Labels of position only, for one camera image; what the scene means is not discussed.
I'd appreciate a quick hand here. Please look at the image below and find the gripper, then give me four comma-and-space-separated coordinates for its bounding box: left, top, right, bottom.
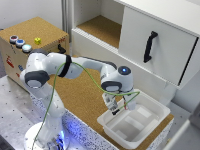
101, 91, 138, 112

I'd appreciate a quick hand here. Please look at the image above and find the white plastic box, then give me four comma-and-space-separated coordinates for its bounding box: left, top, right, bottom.
96, 88, 172, 150

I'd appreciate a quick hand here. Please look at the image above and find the white cabinet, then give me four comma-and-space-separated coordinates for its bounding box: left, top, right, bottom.
70, 0, 200, 108

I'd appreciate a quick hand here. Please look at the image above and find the white sliding door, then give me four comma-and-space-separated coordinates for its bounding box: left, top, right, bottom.
118, 5, 200, 87

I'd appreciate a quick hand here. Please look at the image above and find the yellow block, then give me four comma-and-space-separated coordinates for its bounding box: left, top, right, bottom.
33, 37, 43, 46

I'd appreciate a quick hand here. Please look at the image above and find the green button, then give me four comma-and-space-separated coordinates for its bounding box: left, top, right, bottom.
21, 43, 33, 54

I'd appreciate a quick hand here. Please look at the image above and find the blue button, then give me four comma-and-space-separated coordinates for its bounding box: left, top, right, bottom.
15, 38, 26, 48

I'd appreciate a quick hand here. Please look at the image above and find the red button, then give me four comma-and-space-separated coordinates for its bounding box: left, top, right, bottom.
9, 35, 19, 44

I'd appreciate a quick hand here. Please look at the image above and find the green cable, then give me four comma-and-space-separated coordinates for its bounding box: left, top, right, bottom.
31, 61, 141, 150

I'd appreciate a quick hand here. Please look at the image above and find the black door handle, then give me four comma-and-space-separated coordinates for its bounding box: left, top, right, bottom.
143, 30, 159, 64

